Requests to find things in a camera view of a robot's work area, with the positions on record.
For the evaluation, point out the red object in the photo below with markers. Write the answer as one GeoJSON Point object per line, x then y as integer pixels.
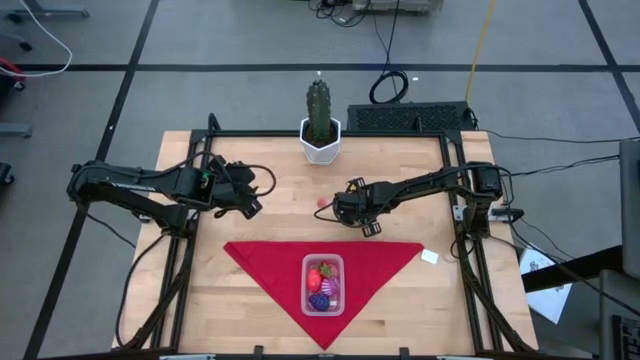
{"type": "Point", "coordinates": [7, 67]}

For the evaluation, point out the large red oval fruit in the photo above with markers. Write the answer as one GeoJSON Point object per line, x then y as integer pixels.
{"type": "Point", "coordinates": [314, 280]}

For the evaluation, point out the red toy strawberry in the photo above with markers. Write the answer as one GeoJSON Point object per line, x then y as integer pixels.
{"type": "Point", "coordinates": [328, 270]}

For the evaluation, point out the black metal frame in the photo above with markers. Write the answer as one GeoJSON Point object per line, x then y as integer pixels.
{"type": "Point", "coordinates": [250, 134]}

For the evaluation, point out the clear plastic tupperware container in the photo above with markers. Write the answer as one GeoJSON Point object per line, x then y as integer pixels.
{"type": "Point", "coordinates": [341, 300]}

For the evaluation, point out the grey equipment box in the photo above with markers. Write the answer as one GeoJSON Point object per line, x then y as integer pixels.
{"type": "Point", "coordinates": [395, 5]}

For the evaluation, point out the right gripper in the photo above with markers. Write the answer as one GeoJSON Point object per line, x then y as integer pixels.
{"type": "Point", "coordinates": [357, 205]}

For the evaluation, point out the purple white striped toy fruit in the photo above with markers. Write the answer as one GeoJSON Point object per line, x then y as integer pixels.
{"type": "Point", "coordinates": [329, 287]}

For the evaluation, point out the purple toy blackberry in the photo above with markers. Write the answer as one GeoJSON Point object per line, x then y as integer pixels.
{"type": "Point", "coordinates": [319, 302]}

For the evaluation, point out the black bar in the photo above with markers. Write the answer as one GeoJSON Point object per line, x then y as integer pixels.
{"type": "Point", "coordinates": [575, 270]}

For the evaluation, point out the small red round fruit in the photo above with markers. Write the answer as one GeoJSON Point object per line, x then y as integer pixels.
{"type": "Point", "coordinates": [321, 201]}

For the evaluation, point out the black perforated computer case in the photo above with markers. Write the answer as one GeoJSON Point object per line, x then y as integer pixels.
{"type": "Point", "coordinates": [400, 117]}

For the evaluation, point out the grey furniture base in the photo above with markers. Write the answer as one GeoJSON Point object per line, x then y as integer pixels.
{"type": "Point", "coordinates": [50, 14]}

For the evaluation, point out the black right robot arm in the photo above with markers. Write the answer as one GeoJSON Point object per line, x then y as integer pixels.
{"type": "Point", "coordinates": [425, 182]}

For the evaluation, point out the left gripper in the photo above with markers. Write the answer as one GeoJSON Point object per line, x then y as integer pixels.
{"type": "Point", "coordinates": [235, 187]}

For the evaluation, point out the white hexagonal plant pot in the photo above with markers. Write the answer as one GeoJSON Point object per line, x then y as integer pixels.
{"type": "Point", "coordinates": [320, 156]}

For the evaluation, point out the small white card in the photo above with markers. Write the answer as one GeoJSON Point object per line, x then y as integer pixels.
{"type": "Point", "coordinates": [430, 256]}

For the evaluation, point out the white paper sheet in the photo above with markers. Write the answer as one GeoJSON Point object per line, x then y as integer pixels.
{"type": "Point", "coordinates": [550, 300]}

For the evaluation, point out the red cloth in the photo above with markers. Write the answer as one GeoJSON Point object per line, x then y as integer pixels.
{"type": "Point", "coordinates": [260, 260]}

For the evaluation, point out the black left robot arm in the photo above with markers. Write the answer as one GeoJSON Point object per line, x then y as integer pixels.
{"type": "Point", "coordinates": [125, 185]}

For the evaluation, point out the grey cabinet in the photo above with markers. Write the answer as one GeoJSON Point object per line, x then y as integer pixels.
{"type": "Point", "coordinates": [631, 200]}

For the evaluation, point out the green cactus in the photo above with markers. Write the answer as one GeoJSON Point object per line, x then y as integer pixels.
{"type": "Point", "coordinates": [319, 110]}

